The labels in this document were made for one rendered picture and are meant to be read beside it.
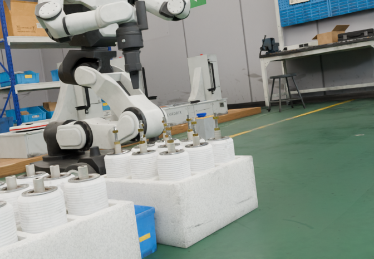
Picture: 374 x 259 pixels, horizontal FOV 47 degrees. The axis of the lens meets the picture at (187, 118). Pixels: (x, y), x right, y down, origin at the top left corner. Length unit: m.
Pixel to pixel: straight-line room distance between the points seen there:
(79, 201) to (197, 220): 0.38
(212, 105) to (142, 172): 3.67
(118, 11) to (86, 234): 0.78
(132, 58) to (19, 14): 5.26
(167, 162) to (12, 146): 2.38
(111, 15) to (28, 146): 2.01
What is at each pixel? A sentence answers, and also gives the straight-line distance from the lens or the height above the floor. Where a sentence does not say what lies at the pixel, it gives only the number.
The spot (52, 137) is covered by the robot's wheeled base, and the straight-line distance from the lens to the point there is 2.20.
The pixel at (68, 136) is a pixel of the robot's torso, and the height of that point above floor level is 0.28.
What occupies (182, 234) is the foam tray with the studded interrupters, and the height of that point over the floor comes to 0.04.
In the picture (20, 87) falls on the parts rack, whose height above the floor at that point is 0.75.
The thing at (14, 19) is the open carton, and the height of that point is 1.69.
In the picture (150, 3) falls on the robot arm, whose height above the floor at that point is 0.84.
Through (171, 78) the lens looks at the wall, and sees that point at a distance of 8.00.
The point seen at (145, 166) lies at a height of 0.22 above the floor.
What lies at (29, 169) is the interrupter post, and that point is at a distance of 1.25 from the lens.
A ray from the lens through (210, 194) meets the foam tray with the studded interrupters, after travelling 1.29.
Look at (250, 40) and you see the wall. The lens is 7.00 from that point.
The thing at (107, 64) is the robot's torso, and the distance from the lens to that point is 1.96.
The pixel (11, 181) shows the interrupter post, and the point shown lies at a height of 0.27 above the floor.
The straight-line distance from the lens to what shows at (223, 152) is 1.41.
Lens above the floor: 0.43
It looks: 4 degrees down
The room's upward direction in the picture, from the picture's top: 7 degrees counter-clockwise
